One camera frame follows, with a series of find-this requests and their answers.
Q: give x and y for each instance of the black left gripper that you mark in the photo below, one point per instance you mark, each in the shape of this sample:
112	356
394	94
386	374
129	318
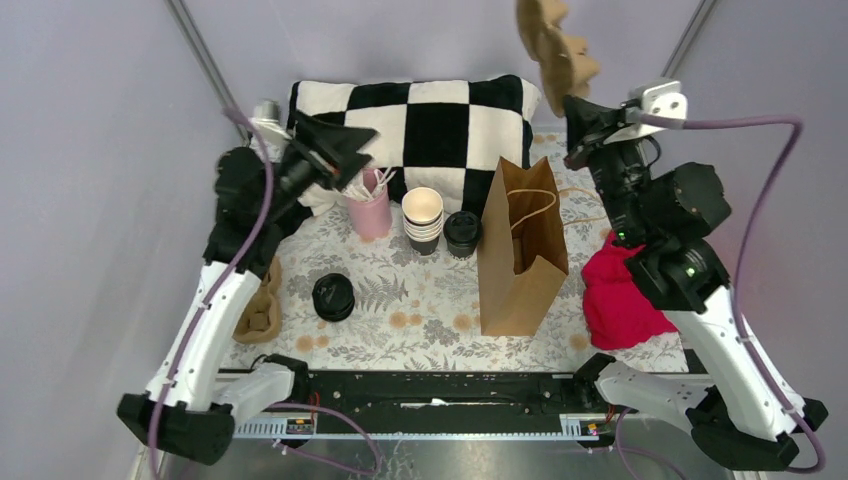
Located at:
343	141

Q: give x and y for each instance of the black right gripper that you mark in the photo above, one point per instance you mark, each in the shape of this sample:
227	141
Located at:
586	124

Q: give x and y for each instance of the black cup lid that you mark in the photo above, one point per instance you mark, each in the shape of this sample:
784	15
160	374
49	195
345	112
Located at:
463	228

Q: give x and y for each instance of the brown paper bag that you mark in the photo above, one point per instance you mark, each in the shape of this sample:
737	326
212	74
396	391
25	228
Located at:
522	257

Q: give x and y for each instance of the brown cardboard cup carrier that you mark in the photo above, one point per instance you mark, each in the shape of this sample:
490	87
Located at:
566	68

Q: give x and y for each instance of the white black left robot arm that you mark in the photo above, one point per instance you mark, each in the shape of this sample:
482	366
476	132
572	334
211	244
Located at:
181	411

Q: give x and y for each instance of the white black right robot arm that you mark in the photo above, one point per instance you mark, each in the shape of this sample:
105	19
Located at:
747	419

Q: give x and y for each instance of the white wrapped straws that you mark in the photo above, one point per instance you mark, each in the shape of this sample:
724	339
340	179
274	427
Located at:
369	184

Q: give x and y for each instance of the pink cup holder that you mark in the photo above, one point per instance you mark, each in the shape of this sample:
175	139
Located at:
371	220

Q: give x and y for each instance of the stack of paper cups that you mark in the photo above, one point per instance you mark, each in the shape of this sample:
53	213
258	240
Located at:
423	216

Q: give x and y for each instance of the black white checkered pillow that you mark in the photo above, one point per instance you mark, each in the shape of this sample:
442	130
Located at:
448	135

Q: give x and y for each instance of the floral table mat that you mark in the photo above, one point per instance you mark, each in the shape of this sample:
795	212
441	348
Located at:
415	312

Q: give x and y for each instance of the red cloth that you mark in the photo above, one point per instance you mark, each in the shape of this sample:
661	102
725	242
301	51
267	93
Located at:
617	315

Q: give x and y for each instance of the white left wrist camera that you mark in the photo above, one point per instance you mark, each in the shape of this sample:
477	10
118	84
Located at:
265	119

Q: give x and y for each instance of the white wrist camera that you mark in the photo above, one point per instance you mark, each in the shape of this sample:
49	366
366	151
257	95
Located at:
265	119
661	98

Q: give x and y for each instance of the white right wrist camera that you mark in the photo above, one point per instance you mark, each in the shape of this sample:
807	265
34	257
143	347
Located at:
661	98

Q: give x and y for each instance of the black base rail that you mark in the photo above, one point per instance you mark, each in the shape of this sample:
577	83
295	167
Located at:
430	403

